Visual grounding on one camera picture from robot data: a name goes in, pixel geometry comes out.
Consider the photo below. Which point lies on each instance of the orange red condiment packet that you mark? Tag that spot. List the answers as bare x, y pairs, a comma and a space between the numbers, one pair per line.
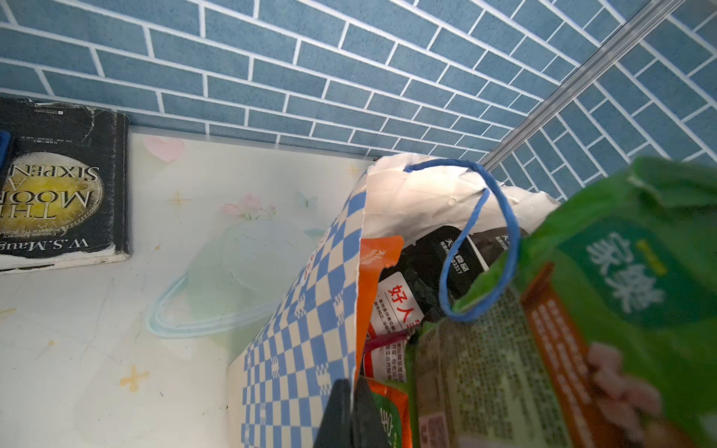
376, 254

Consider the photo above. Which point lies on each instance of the purple pink condiment packet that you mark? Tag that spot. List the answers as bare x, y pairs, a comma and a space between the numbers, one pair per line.
407, 294

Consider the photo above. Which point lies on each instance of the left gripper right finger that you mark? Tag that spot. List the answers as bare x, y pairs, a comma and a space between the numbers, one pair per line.
366, 428

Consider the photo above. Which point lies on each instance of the floral table mat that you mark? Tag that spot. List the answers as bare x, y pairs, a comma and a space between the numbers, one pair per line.
79, 365

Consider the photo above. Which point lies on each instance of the blue black stapler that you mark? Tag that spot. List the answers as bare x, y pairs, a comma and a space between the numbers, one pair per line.
5, 152

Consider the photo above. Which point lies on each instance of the yellow green condiment packet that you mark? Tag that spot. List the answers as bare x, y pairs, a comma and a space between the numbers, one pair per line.
600, 332

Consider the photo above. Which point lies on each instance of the white checkered paper bag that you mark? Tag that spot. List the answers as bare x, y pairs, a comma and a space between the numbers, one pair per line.
279, 387

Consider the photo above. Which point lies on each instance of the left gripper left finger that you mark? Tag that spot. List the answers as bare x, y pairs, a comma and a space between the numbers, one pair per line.
335, 428

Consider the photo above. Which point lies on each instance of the green dark condiment packet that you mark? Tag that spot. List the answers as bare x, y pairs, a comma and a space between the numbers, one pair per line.
393, 403

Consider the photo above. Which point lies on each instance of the black hardcover book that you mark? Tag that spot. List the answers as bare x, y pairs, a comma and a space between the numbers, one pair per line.
65, 200

